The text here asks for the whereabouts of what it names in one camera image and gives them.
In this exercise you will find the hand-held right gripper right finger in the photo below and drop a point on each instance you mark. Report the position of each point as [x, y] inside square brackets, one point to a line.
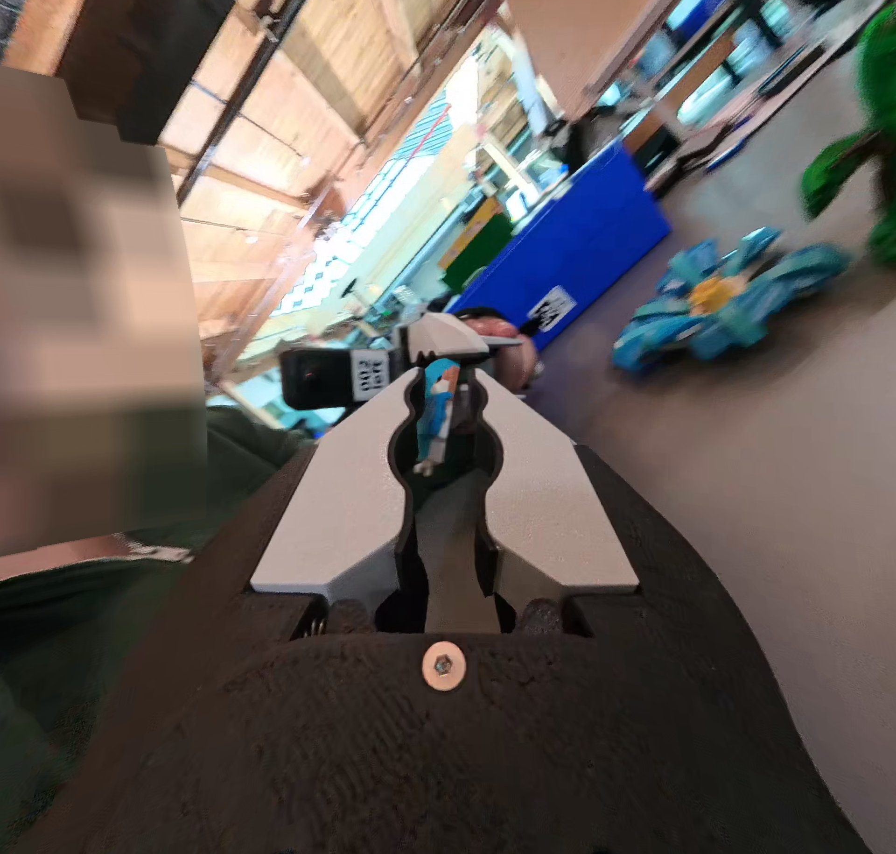
[560, 504]

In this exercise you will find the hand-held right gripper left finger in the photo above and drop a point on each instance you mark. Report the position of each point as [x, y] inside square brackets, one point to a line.
[336, 504]

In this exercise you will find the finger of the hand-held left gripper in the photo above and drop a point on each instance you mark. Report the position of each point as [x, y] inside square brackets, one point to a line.
[505, 341]
[444, 332]

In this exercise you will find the blue brick flower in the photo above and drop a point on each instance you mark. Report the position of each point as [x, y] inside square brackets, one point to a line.
[435, 413]

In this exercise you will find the blue lego flower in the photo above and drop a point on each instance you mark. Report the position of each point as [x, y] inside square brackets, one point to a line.
[721, 308]

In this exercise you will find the green lego stem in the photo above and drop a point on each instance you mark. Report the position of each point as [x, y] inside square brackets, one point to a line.
[861, 139]

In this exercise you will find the person's left hand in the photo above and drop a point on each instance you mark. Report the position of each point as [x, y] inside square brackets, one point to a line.
[514, 364]

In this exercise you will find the blue box with sticker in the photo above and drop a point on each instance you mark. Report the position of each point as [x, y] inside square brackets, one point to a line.
[567, 251]

